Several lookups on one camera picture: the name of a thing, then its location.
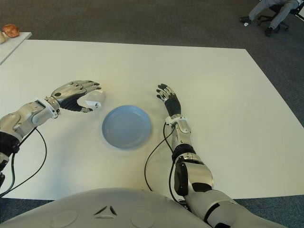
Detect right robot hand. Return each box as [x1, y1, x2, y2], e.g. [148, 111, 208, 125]
[156, 83, 183, 117]

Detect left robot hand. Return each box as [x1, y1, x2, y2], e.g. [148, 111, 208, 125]
[45, 80, 103, 113]

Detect white charger plug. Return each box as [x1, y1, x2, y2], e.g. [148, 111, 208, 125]
[77, 89, 106, 110]

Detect blue plastic plate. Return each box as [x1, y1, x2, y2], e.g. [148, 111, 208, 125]
[102, 105, 152, 151]

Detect white side table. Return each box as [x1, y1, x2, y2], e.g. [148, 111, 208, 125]
[0, 32, 32, 65]

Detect reddish brown bread roll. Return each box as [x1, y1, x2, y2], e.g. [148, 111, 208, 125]
[2, 23, 19, 38]

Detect grey robot torso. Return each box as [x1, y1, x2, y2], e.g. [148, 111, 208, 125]
[0, 187, 209, 228]

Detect black office chair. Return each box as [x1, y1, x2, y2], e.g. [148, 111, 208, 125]
[257, 0, 304, 31]

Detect seated person grey trousers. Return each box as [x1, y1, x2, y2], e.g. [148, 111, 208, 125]
[239, 0, 301, 36]

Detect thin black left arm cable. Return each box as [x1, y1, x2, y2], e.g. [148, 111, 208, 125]
[0, 152, 17, 195]
[0, 127, 48, 198]

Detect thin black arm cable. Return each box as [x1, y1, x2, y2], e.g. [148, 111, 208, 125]
[0, 127, 48, 198]
[144, 121, 176, 192]
[0, 152, 17, 195]
[165, 127, 181, 204]

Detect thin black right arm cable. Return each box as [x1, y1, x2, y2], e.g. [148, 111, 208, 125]
[165, 127, 181, 204]
[144, 121, 176, 192]

